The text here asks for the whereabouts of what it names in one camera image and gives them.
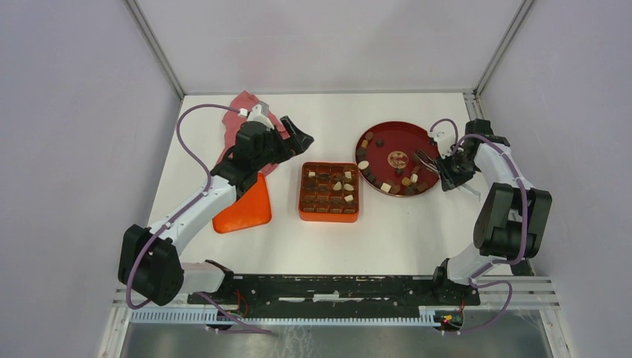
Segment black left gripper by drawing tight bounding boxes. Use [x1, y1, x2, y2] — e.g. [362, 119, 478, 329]
[253, 116, 313, 170]

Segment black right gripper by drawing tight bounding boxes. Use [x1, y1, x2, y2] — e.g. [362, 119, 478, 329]
[432, 148, 478, 191]

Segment silver white-handled tongs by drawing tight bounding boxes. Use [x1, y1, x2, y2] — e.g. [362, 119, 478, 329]
[413, 149, 481, 201]

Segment orange chocolate box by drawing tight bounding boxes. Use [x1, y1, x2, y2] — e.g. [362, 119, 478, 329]
[297, 161, 361, 224]

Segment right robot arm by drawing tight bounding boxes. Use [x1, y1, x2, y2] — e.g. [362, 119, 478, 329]
[429, 119, 552, 304]

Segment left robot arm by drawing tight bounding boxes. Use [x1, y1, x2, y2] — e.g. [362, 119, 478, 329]
[118, 116, 314, 306]

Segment white round chocolate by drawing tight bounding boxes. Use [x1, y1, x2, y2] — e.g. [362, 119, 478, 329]
[357, 160, 370, 170]

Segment pink cloth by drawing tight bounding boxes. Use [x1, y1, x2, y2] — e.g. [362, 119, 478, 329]
[217, 90, 289, 163]

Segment red round plate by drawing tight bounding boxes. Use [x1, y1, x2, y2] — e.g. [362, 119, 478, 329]
[353, 121, 440, 197]

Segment orange box lid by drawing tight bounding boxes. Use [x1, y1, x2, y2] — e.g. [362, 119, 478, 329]
[212, 173, 272, 234]

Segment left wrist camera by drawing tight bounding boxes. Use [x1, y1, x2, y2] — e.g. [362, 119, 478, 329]
[238, 101, 274, 129]

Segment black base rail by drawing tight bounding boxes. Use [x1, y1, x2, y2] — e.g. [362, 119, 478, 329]
[209, 274, 481, 318]

